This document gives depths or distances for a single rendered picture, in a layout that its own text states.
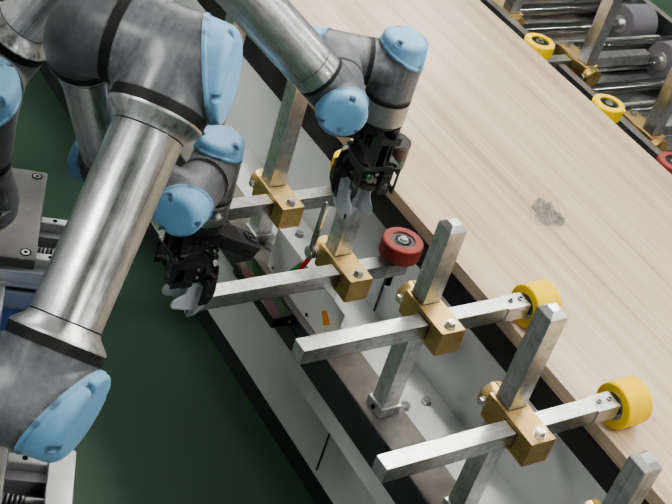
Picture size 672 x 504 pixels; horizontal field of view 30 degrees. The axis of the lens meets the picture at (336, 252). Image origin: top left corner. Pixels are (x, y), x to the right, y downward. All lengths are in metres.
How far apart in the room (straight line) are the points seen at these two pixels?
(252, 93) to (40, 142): 1.16
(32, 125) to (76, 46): 2.56
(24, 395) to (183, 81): 0.38
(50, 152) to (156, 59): 2.50
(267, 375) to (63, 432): 1.71
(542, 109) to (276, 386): 0.91
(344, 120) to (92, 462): 1.44
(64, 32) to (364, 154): 0.70
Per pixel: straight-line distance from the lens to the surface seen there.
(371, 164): 2.00
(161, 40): 1.43
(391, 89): 1.94
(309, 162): 2.75
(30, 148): 3.92
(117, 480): 2.98
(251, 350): 3.11
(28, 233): 1.92
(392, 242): 2.32
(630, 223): 2.66
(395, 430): 2.25
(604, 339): 2.31
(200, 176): 1.81
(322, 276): 2.26
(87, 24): 1.46
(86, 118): 1.66
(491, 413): 1.99
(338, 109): 1.78
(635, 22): 3.75
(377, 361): 2.50
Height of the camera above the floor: 2.24
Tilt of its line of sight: 36 degrees down
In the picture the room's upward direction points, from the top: 18 degrees clockwise
